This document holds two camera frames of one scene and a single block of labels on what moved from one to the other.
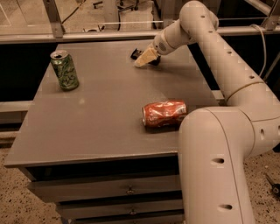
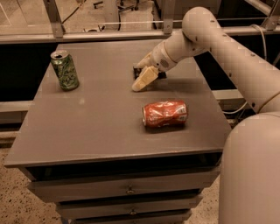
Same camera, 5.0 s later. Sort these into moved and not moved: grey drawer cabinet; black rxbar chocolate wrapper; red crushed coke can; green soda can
Moved: black rxbar chocolate wrapper
Not moved: red crushed coke can; grey drawer cabinet; green soda can
